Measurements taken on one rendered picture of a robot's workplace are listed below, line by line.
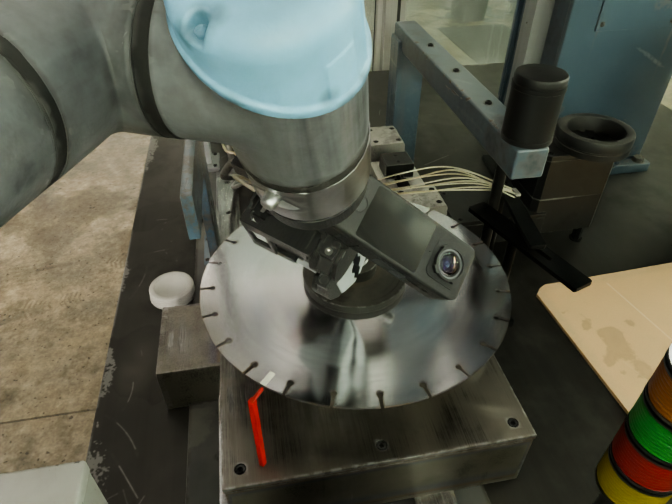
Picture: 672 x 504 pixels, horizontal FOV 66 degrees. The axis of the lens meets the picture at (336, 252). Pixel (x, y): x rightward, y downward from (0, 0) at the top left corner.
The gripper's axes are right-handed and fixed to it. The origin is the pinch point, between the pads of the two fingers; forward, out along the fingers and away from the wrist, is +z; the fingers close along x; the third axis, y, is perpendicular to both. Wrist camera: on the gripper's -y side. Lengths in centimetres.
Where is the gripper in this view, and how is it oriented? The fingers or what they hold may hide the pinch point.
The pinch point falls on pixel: (353, 275)
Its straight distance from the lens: 51.2
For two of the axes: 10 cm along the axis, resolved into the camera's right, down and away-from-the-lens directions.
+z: 0.7, 3.3, 9.4
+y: -8.7, -4.4, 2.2
